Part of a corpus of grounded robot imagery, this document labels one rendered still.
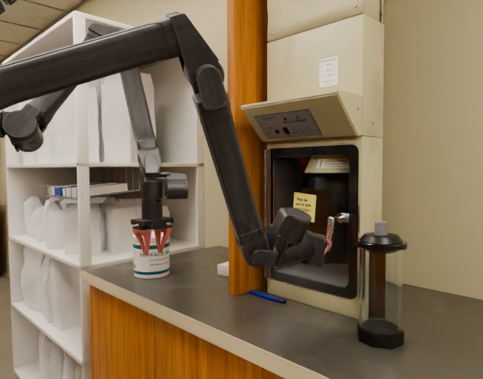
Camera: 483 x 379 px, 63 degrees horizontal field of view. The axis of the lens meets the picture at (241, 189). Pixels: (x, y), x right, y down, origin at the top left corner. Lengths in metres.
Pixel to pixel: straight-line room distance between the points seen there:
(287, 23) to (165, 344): 1.01
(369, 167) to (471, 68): 0.51
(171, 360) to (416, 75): 1.18
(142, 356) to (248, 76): 0.95
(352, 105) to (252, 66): 0.41
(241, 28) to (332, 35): 0.30
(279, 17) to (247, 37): 0.11
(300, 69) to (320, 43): 0.09
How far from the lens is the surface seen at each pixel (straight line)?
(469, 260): 1.43
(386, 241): 0.91
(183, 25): 0.65
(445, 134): 1.42
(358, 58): 1.09
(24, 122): 1.16
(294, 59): 1.20
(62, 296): 2.28
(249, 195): 0.77
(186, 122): 2.26
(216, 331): 1.03
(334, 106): 0.99
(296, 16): 1.24
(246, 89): 1.26
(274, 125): 1.13
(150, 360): 1.39
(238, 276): 1.25
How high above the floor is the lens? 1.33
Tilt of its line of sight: 3 degrees down
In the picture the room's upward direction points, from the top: straight up
